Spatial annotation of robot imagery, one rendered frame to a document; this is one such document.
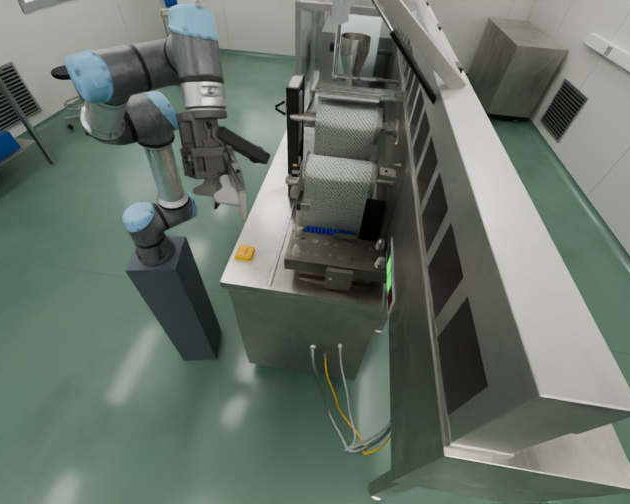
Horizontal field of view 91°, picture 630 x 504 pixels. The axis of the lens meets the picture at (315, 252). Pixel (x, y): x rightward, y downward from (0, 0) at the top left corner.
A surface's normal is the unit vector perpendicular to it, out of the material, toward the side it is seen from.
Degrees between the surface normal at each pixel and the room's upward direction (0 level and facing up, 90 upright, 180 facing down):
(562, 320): 0
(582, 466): 0
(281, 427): 0
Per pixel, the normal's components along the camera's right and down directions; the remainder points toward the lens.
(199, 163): 0.62, 0.26
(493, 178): 0.05, -0.67
